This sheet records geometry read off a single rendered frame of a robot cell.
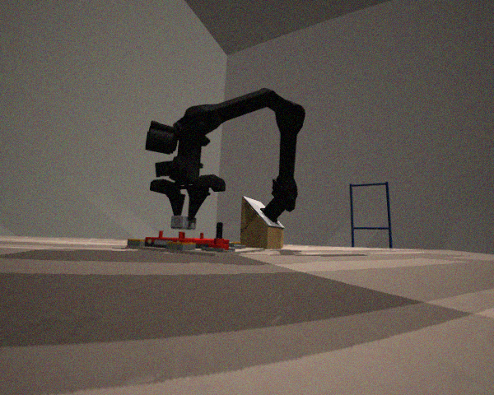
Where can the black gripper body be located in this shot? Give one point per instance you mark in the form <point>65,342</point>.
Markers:
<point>203,182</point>

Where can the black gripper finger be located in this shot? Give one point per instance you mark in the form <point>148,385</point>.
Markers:
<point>176,201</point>
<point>196,198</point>

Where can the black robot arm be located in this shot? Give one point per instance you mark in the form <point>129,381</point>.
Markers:
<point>200,120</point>

